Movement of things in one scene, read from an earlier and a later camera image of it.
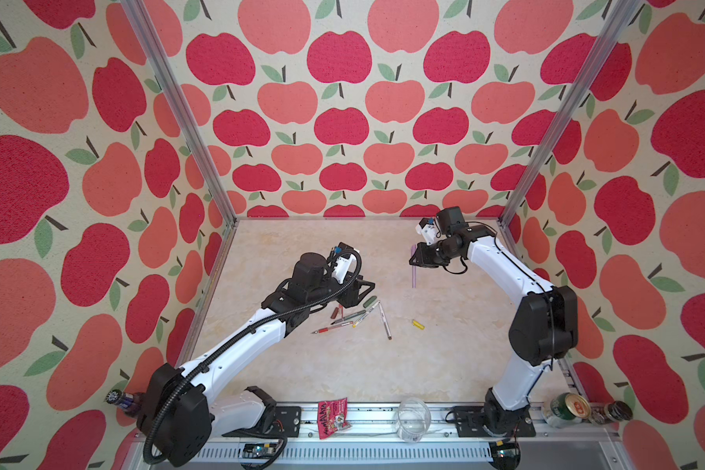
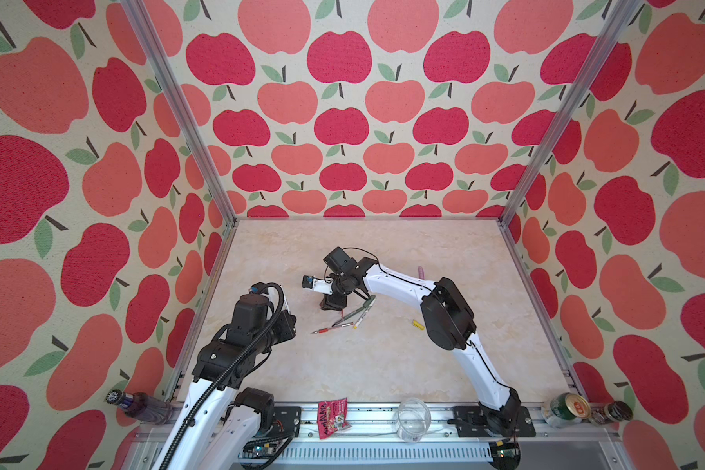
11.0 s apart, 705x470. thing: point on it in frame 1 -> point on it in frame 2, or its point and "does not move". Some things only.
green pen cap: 369,302 does not move
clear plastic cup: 413,419 does not move
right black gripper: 420,258 -> 331,303
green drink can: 569,406 does not move
